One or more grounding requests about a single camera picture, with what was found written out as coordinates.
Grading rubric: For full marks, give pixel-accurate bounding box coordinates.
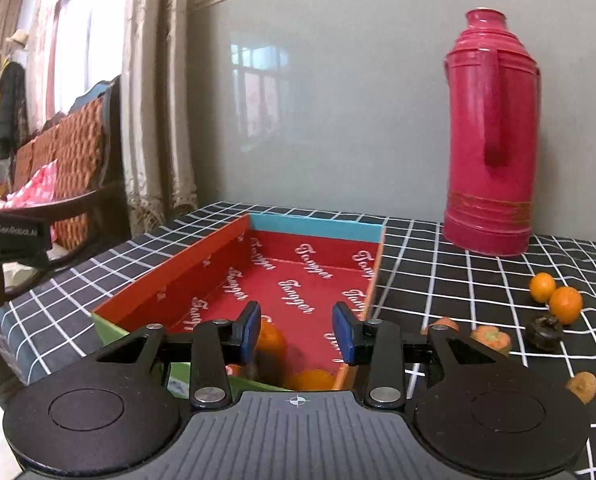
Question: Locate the pink checked cloth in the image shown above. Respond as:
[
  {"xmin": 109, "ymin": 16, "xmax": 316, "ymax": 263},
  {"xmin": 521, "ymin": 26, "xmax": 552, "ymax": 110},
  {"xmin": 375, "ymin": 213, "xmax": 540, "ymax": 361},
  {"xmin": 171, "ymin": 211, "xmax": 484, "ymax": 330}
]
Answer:
[{"xmin": 0, "ymin": 159, "xmax": 61, "ymax": 211}]

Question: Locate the wooden sofa with woven cushion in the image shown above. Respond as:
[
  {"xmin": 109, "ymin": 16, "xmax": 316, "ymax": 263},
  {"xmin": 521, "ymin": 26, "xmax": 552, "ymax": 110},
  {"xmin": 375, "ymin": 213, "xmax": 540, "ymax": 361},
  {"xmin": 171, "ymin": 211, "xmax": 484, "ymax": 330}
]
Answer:
[{"xmin": 0, "ymin": 76, "xmax": 131, "ymax": 401}]

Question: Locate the beige curtain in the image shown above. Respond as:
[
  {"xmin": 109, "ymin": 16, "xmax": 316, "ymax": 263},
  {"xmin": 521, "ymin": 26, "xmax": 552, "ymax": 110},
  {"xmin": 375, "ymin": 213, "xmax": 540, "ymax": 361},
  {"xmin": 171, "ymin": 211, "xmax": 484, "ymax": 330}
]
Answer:
[{"xmin": 120, "ymin": 0, "xmax": 200, "ymax": 237}]

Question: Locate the black checked tablecloth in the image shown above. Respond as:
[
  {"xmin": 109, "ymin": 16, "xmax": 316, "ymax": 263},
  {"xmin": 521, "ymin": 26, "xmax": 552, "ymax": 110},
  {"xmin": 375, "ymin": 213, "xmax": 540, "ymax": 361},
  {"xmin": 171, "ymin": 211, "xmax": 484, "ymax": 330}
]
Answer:
[{"xmin": 0, "ymin": 201, "xmax": 596, "ymax": 480}]

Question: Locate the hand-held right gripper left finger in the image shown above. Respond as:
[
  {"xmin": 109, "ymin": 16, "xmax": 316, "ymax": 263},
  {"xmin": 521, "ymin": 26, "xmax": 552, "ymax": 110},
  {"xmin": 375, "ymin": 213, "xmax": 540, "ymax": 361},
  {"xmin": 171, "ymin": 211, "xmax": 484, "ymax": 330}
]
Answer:
[{"xmin": 95, "ymin": 301, "xmax": 262, "ymax": 409}]

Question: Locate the straw hat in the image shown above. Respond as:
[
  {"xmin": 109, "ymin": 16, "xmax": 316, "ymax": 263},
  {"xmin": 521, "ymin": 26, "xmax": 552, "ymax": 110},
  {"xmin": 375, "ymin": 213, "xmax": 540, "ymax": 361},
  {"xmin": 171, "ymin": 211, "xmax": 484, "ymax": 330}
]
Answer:
[{"xmin": 5, "ymin": 29, "xmax": 31, "ymax": 52}]

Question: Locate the dark round fruit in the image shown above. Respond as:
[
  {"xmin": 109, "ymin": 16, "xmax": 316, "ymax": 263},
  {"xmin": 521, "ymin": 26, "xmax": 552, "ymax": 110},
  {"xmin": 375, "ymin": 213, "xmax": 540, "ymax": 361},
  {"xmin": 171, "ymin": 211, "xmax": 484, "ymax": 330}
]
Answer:
[{"xmin": 524, "ymin": 314, "xmax": 564, "ymax": 352}]

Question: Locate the window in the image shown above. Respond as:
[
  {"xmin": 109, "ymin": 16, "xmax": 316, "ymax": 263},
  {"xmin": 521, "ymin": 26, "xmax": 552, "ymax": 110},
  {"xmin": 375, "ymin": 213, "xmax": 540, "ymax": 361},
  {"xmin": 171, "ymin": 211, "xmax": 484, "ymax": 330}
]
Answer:
[{"xmin": 53, "ymin": 0, "xmax": 134, "ymax": 111}]

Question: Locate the red thermos flask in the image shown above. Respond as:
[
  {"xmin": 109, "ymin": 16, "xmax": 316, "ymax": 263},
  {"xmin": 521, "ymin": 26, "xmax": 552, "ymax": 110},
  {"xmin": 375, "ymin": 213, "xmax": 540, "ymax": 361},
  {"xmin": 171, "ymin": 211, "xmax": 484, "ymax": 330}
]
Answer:
[{"xmin": 440, "ymin": 7, "xmax": 543, "ymax": 258}]

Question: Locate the large orange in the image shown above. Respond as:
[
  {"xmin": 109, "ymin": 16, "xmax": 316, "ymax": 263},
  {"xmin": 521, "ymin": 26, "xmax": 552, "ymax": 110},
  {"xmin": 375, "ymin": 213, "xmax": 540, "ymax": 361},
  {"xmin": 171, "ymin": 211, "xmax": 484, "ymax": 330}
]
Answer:
[{"xmin": 255, "ymin": 317, "xmax": 289, "ymax": 387}]

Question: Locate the pinkish curtain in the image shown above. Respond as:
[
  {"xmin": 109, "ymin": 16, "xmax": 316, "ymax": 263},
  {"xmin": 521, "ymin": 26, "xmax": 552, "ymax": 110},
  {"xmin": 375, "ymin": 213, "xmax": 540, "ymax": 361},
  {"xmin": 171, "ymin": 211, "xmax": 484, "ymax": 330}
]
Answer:
[{"xmin": 24, "ymin": 0, "xmax": 66, "ymax": 133}]

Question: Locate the red cardboard box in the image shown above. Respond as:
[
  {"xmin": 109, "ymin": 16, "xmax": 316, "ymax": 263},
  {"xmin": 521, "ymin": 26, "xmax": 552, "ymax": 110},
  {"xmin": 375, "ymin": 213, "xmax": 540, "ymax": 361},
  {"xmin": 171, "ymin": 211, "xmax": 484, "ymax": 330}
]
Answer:
[{"xmin": 92, "ymin": 212, "xmax": 386, "ymax": 393}]

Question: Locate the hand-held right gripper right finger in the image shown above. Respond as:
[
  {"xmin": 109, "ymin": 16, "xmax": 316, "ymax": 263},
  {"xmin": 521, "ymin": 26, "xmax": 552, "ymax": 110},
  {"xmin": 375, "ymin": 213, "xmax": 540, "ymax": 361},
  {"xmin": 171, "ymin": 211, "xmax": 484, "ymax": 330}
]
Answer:
[{"xmin": 332, "ymin": 301, "xmax": 511, "ymax": 409}]

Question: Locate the small orange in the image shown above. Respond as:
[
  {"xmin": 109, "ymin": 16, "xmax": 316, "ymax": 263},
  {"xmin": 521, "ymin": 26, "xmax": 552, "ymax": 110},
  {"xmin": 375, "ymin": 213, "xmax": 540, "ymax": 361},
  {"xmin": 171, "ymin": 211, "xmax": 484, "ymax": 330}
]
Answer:
[
  {"xmin": 529, "ymin": 272, "xmax": 558, "ymax": 304},
  {"xmin": 549, "ymin": 286, "xmax": 584, "ymax": 326},
  {"xmin": 290, "ymin": 369, "xmax": 338, "ymax": 392}
]

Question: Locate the dark jacket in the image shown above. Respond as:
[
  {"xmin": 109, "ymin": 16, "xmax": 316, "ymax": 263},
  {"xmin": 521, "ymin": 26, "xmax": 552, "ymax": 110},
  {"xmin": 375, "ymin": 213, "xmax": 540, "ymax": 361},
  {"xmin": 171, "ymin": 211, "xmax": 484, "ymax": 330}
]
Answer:
[{"xmin": 0, "ymin": 60, "xmax": 29, "ymax": 161}]

